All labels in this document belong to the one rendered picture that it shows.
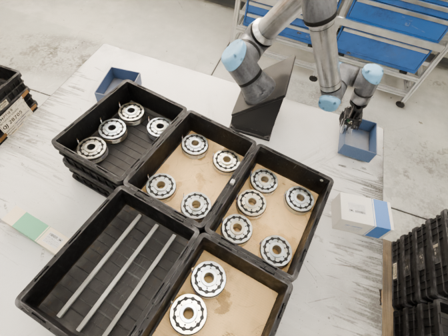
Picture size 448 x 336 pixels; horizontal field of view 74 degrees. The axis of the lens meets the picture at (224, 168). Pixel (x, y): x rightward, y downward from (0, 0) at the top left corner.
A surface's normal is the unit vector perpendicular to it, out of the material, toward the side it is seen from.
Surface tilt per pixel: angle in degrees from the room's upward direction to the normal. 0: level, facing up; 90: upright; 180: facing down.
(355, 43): 90
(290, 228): 0
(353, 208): 0
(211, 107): 0
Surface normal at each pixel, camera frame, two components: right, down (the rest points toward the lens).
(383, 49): -0.31, 0.77
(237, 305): 0.11, -0.56
